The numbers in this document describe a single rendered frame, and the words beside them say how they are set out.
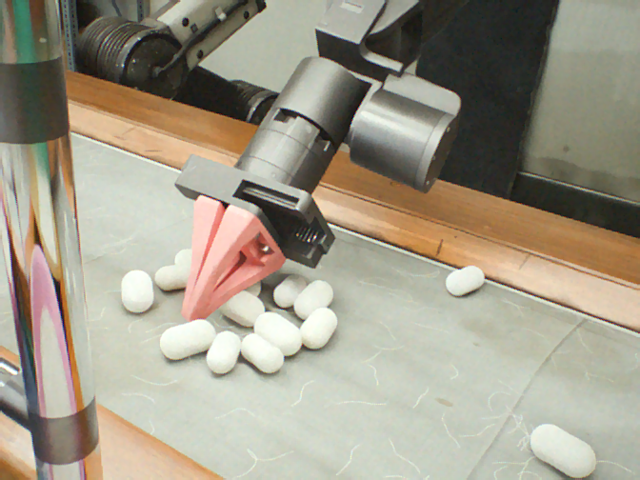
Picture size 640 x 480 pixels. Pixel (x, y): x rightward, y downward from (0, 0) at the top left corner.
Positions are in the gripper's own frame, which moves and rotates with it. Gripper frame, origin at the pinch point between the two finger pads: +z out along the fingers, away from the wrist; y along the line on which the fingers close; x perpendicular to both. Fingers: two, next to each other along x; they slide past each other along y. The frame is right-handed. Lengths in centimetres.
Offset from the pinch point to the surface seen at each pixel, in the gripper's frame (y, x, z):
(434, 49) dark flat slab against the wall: -72, 151, -145
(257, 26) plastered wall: -153, 156, -143
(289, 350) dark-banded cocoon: 6.6, 1.7, -0.5
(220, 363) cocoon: 4.2, -0.9, 2.5
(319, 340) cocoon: 7.7, 2.8, -2.0
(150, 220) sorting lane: -14.3, 8.0, -6.7
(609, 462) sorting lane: 25.9, 5.1, -2.9
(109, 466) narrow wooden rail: 6.1, -8.4, 9.8
